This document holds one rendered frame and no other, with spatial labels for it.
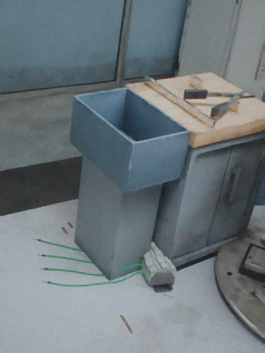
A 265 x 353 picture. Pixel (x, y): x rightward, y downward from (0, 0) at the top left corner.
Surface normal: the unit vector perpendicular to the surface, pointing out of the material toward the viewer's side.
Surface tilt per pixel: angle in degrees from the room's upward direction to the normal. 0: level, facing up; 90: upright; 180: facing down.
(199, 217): 90
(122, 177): 90
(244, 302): 0
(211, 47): 90
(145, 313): 0
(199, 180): 90
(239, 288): 0
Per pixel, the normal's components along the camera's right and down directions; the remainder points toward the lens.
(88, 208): -0.81, 0.22
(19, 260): 0.14, -0.84
